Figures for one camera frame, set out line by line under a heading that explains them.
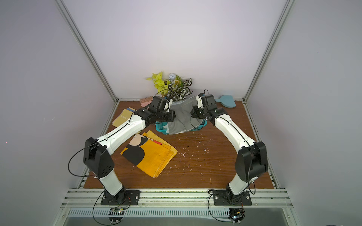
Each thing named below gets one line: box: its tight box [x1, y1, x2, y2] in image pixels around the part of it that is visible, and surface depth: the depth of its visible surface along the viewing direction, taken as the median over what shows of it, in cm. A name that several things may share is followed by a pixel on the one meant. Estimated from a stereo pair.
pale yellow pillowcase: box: [111, 106, 137, 128], surface depth 112 cm
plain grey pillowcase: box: [166, 96, 206, 136], surface depth 85 cm
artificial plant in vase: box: [145, 71, 193, 103], surface depth 97 cm
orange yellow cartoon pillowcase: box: [120, 129, 178, 178], surface depth 90 cm
